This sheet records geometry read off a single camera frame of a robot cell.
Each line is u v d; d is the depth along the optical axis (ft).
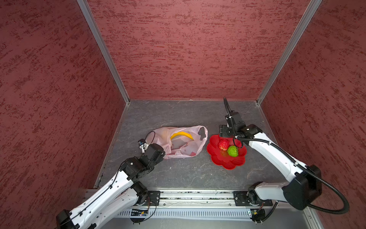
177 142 3.03
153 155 1.84
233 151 2.84
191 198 2.49
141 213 2.33
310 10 2.36
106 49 2.92
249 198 2.23
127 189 1.64
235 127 1.99
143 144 2.19
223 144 2.94
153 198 2.44
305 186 1.29
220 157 2.96
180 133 3.17
